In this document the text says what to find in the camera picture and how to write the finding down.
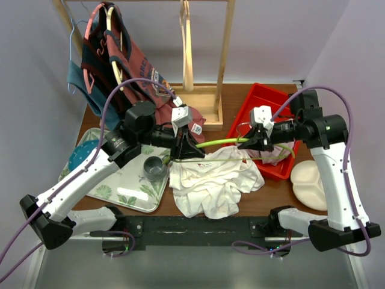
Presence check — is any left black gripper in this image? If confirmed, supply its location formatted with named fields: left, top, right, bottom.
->
left=140, top=122, right=206, bottom=161

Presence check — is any green plastic hanger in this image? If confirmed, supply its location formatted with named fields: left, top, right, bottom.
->
left=162, top=122, right=296, bottom=166

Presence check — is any white tank top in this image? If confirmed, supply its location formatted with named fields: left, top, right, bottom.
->
left=169, top=146, right=265, bottom=219

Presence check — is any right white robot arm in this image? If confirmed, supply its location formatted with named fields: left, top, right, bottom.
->
left=239, top=86, right=381, bottom=256

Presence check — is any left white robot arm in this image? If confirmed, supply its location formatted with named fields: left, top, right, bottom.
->
left=20, top=101, right=205, bottom=250

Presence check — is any wooden hanger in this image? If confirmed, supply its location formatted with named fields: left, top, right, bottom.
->
left=179, top=1, right=194, bottom=92

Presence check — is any red graphic tank top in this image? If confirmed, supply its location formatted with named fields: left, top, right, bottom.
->
left=103, top=2, right=207, bottom=145

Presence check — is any pink hanger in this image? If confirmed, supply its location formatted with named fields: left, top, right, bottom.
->
left=81, top=2, right=112, bottom=94

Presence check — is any navy maroon tank top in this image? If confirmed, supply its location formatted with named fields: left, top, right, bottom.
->
left=81, top=14, right=138, bottom=126

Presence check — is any teal tank top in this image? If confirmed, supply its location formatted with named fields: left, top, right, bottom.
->
left=66, top=20, right=121, bottom=130

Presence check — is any pink crumpled garment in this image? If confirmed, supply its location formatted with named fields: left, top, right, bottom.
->
left=259, top=141, right=295, bottom=166

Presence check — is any grey ceramic mug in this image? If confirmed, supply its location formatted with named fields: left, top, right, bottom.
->
left=143, top=156, right=168, bottom=182

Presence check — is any red plastic bin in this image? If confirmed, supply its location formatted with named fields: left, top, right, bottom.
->
left=227, top=83, right=294, bottom=181

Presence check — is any wooden clothes rack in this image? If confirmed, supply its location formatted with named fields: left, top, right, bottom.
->
left=52, top=1, right=235, bottom=131

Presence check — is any cream divided plate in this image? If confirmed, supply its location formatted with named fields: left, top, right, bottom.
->
left=290, top=160, right=327, bottom=211

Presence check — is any floral serving tray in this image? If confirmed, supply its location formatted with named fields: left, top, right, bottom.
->
left=58, top=128, right=170, bottom=213

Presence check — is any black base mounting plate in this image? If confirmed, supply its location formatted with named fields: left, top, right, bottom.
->
left=90, top=216, right=301, bottom=254

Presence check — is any blue dotted plate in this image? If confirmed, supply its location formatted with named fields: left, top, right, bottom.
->
left=68, top=140, right=99, bottom=172

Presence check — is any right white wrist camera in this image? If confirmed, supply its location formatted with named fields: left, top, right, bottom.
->
left=250, top=105, right=274, bottom=137

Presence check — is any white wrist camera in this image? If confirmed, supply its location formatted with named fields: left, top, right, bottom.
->
left=250, top=105, right=274, bottom=137
left=171, top=96, right=193, bottom=129

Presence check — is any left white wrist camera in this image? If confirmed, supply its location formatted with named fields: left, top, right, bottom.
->
left=171, top=96, right=193, bottom=129

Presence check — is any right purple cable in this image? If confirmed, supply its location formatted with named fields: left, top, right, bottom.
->
left=232, top=86, right=371, bottom=257

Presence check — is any purple cable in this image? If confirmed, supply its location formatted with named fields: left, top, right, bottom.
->
left=232, top=86, right=371, bottom=257
left=0, top=78, right=181, bottom=284

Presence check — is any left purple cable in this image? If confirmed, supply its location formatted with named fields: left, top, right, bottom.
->
left=0, top=78, right=181, bottom=284

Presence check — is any light blue wire hanger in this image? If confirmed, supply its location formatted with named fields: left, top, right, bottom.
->
left=61, top=0, right=88, bottom=95

